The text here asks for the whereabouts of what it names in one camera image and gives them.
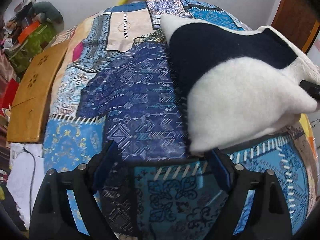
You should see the brown wooden door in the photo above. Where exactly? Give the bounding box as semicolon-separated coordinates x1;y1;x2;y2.
271;0;319;53

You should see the blue patchwork bedspread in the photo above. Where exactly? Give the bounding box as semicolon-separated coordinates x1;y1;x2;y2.
43;0;317;239

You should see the green patterned bag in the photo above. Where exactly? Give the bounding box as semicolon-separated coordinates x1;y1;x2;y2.
5;22;56;74

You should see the white and navy sweater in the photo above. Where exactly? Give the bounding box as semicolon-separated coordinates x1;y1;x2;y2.
161;14;319;155

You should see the red box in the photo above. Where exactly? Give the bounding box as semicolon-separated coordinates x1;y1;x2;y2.
0;79;19;116

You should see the wooden board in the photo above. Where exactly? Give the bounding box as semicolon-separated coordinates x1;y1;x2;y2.
7;40;70;143

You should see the orange box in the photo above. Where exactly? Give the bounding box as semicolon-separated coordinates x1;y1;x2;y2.
18;21;41;44

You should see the grey plush toy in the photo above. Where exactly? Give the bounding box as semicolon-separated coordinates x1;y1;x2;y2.
28;2;64;24

